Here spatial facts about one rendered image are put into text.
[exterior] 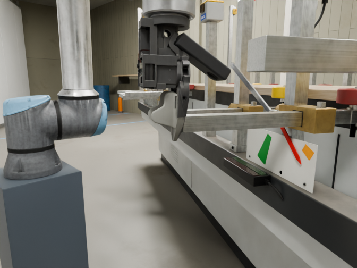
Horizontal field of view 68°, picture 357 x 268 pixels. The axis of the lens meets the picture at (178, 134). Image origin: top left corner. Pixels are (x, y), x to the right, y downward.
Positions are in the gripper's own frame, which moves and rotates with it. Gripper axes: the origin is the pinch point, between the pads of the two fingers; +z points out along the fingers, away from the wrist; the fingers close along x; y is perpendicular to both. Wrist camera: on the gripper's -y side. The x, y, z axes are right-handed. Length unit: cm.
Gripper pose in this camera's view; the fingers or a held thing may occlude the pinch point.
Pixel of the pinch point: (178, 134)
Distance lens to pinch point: 50.0
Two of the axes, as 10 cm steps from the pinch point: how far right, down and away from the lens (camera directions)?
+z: -0.2, 9.8, 1.9
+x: 2.6, 1.9, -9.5
